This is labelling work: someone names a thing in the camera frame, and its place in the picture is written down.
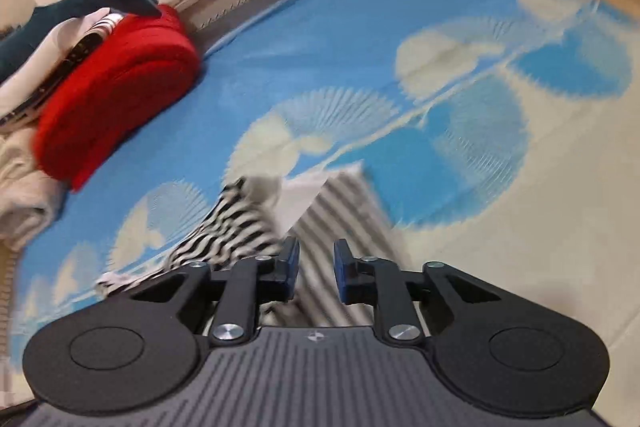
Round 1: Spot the black white striped sweater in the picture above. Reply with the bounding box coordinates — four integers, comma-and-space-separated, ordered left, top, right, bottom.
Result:
96, 176, 281, 297

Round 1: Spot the grey striped white garment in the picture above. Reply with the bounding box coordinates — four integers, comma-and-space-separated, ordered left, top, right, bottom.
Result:
262, 162, 404, 327

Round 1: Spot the beige folded towel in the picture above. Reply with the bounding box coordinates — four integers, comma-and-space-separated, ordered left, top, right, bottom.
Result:
1, 127, 66, 251

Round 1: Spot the blue patterned bed sheet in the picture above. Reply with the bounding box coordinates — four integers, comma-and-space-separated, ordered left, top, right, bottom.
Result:
9, 0, 639, 364

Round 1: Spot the white folded bedding stack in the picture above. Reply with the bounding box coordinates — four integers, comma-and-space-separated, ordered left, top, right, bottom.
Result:
1, 8, 124, 134

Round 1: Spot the red folded blanket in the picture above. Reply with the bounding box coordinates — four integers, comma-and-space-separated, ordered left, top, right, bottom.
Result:
32, 5, 201, 191

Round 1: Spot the dark teal shark plush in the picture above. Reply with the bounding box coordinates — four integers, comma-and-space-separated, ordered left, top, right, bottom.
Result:
1, 0, 160, 82

